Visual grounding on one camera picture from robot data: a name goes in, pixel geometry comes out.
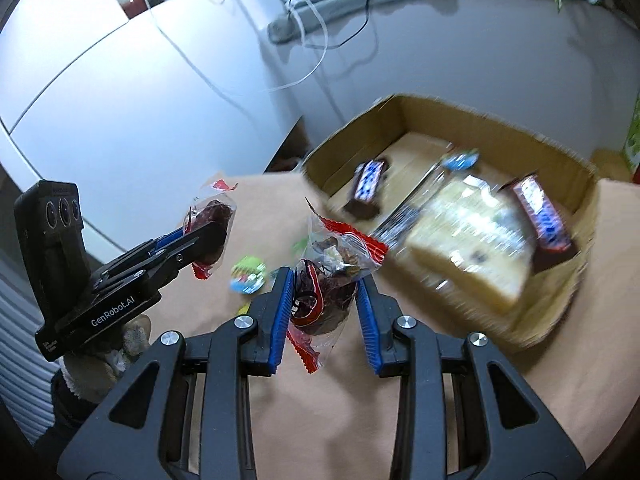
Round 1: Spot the black cable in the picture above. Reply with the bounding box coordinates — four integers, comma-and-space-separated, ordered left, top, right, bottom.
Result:
320, 0, 383, 68

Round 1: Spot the person's left hand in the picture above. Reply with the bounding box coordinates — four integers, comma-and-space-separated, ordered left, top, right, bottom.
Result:
60, 312, 153, 406

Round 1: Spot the grey sill cover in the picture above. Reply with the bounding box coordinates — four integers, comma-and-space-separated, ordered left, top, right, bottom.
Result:
267, 0, 601, 43

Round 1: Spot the person's left forearm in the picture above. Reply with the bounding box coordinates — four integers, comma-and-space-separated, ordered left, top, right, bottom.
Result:
35, 370, 101, 461

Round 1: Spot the cardboard box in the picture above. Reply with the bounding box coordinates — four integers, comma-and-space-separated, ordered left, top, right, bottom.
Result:
300, 92, 601, 351

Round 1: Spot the brown chocolate bar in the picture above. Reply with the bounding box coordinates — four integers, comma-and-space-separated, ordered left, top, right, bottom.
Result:
342, 159, 391, 220
510, 174, 576, 276

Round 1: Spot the red-ended dark snack packet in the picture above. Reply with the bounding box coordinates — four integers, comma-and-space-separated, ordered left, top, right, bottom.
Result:
184, 175, 238, 278
285, 199, 390, 375

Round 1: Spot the clear bread packet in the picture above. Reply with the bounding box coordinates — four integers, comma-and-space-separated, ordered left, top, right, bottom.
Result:
375, 152, 538, 316

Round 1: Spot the yellow-green candy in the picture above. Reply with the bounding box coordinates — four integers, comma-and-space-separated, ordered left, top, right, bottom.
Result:
229, 256, 268, 293

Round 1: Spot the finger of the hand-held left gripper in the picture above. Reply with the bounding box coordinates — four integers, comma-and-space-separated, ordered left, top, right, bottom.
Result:
102, 226, 191, 274
92, 221, 230, 297

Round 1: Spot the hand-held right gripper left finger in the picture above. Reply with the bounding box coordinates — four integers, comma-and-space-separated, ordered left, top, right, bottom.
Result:
59, 266, 296, 480

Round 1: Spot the green printed bag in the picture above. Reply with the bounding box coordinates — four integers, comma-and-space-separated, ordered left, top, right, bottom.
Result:
622, 110, 640, 171

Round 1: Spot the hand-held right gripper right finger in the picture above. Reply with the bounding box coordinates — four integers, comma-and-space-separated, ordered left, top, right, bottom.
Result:
356, 276, 587, 480

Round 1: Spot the blue candy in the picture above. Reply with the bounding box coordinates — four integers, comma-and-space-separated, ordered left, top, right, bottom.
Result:
442, 149, 481, 171

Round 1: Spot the white ribbed radiator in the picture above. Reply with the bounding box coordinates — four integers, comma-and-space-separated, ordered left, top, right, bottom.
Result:
0, 280, 56, 426

